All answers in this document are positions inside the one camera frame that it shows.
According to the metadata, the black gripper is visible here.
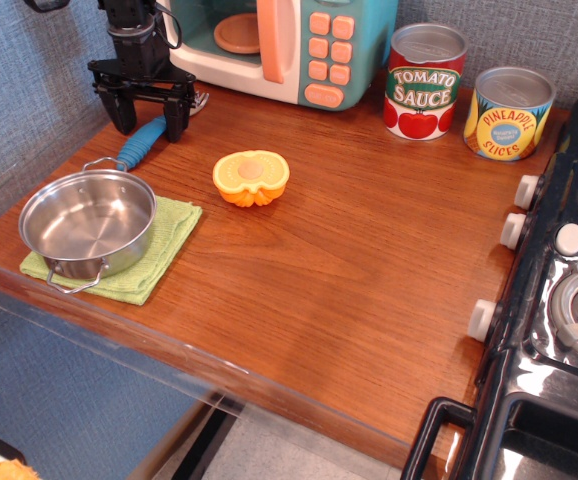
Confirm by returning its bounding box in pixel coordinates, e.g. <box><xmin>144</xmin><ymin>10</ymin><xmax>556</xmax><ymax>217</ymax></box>
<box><xmin>88</xmin><ymin>28</ymin><xmax>195</xmax><ymax>143</ymax></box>

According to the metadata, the blue handled metal scoop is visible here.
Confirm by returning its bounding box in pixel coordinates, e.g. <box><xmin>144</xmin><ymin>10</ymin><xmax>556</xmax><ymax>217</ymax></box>
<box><xmin>115</xmin><ymin>91</ymin><xmax>210</xmax><ymax>173</ymax></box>

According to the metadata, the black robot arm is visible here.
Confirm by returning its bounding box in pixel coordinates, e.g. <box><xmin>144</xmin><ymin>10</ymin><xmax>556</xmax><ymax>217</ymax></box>
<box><xmin>88</xmin><ymin>1</ymin><xmax>196</xmax><ymax>142</ymax></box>

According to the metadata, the stainless steel pot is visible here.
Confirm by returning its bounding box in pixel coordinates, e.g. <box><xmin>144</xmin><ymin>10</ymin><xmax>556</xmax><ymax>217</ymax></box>
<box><xmin>18</xmin><ymin>157</ymin><xmax>157</xmax><ymax>294</ymax></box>

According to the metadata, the orange toy squash half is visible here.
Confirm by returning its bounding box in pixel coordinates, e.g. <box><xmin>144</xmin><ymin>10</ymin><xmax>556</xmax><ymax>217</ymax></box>
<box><xmin>212</xmin><ymin>150</ymin><xmax>290</xmax><ymax>207</ymax></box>

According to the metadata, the green folded cloth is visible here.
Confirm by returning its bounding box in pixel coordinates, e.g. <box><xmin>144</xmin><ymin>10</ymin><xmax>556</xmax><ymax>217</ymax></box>
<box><xmin>20</xmin><ymin>196</ymin><xmax>202</xmax><ymax>305</ymax></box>

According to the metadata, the teal toy microwave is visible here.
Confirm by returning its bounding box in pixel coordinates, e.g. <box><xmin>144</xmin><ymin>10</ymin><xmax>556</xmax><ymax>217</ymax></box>
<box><xmin>163</xmin><ymin>1</ymin><xmax>398</xmax><ymax>111</ymax></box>

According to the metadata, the tomato sauce can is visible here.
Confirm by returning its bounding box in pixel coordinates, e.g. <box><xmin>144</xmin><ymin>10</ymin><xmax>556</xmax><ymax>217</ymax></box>
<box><xmin>383</xmin><ymin>23</ymin><xmax>468</xmax><ymax>141</ymax></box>

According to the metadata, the pineapple slices can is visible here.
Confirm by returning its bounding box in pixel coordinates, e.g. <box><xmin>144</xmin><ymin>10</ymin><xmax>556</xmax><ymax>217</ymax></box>
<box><xmin>463</xmin><ymin>66</ymin><xmax>556</xmax><ymax>162</ymax></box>

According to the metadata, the white stove knob middle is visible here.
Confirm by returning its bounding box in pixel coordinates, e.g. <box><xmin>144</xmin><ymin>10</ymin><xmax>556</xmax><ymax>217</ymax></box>
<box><xmin>499</xmin><ymin>213</ymin><xmax>526</xmax><ymax>250</ymax></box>

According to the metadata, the white stove knob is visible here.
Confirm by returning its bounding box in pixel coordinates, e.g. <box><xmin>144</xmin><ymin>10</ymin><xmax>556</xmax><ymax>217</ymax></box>
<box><xmin>467</xmin><ymin>299</ymin><xmax>497</xmax><ymax>343</ymax></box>
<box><xmin>514</xmin><ymin>175</ymin><xmax>540</xmax><ymax>210</ymax></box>
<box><xmin>499</xmin><ymin>213</ymin><xmax>526</xmax><ymax>250</ymax></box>

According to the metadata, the orange object bottom left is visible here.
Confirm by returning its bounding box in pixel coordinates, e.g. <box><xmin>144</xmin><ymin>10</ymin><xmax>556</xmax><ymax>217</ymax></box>
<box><xmin>0</xmin><ymin>459</ymin><xmax>40</xmax><ymax>480</ymax></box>

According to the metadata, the white stove knob rear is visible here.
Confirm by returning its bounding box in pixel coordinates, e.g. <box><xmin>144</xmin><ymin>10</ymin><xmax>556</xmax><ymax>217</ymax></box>
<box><xmin>514</xmin><ymin>175</ymin><xmax>540</xmax><ymax>210</ymax></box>

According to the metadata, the white stove knob front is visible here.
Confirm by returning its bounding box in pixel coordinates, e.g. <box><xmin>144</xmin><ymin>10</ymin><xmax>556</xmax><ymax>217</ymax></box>
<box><xmin>467</xmin><ymin>299</ymin><xmax>497</xmax><ymax>343</ymax></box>

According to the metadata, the black toy stove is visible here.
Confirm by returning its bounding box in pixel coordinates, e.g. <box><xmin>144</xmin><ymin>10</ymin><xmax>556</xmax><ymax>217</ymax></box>
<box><xmin>402</xmin><ymin>100</ymin><xmax>578</xmax><ymax>479</ymax></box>

